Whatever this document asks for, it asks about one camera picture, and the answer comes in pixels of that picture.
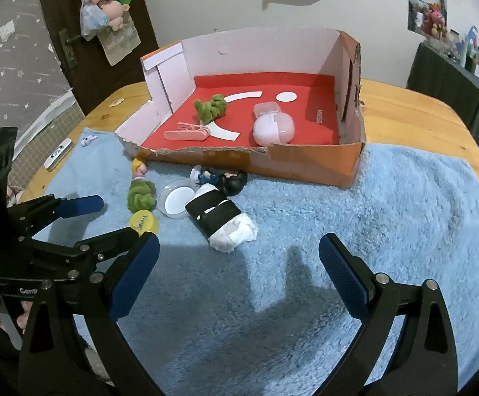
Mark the blue fluffy towel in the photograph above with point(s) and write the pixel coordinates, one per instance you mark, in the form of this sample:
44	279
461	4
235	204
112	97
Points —
367	222

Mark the orange cardboard box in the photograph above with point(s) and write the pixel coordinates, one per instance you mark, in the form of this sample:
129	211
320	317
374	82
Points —
305	167

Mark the red plush toy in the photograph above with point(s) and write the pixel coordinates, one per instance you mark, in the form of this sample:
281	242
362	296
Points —
434	18

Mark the black-haired doll figurine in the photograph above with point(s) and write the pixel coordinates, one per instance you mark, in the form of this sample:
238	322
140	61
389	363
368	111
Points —
233	183

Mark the white bunny figure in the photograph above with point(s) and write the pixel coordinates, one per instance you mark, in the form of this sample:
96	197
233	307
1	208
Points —
89	140

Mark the white rectangular device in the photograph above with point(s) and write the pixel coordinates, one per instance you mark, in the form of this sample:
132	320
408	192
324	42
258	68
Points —
59	156

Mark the green chenille scrunchie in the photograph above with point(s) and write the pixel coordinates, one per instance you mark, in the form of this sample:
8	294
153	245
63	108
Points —
210	109
140	196

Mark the pink clothespin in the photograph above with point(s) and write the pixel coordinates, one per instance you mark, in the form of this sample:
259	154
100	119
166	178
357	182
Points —
186	134

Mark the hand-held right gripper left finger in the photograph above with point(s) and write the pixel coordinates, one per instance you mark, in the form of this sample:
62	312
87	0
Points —
136	272

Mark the clear small earring case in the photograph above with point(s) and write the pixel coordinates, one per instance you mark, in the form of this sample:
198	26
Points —
264	108

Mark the pink cloth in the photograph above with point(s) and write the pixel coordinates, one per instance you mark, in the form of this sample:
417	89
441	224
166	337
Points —
13	194

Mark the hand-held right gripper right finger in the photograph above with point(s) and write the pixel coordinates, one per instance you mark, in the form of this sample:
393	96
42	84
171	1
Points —
342	276

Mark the small wooden tag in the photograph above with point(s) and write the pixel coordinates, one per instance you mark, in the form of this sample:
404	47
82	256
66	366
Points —
117	102

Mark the table with dark cloth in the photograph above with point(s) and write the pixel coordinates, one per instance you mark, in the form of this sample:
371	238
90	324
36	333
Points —
441	86

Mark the blonde doll figurine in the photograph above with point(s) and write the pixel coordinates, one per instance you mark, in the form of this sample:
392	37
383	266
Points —
139	168

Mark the pink earbud case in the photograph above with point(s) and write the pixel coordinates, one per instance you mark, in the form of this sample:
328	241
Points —
274	130

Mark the pale pink plush toy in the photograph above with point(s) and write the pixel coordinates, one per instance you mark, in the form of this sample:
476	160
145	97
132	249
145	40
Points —
113	13

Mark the clear round container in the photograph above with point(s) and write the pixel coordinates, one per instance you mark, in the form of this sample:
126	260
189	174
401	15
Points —
177	200

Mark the dark wooden door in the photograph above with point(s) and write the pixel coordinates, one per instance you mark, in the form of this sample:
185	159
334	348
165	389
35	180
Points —
140	70

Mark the yellow bottle cap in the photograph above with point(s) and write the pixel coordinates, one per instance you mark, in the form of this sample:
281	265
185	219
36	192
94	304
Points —
144	222

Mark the row of bottles and boxes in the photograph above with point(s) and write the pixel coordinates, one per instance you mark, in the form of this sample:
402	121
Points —
478	55

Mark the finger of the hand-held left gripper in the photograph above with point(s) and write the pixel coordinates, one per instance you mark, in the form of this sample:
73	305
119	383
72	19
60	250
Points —
83	205
99	247

